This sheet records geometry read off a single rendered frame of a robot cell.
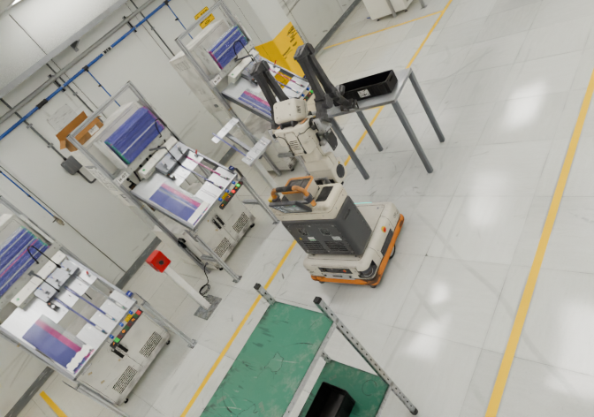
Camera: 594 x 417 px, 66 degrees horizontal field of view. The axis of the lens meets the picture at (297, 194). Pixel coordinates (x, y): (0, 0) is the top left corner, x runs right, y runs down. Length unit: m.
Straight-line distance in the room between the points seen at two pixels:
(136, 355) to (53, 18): 3.75
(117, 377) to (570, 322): 3.43
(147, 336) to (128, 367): 0.29
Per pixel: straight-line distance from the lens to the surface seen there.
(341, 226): 3.10
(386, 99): 3.76
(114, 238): 5.94
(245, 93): 4.99
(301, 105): 3.16
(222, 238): 4.68
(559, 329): 2.91
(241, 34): 5.27
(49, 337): 4.05
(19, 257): 4.10
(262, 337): 2.34
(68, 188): 5.74
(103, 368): 4.35
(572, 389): 2.75
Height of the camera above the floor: 2.46
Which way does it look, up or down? 30 degrees down
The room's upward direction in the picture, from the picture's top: 37 degrees counter-clockwise
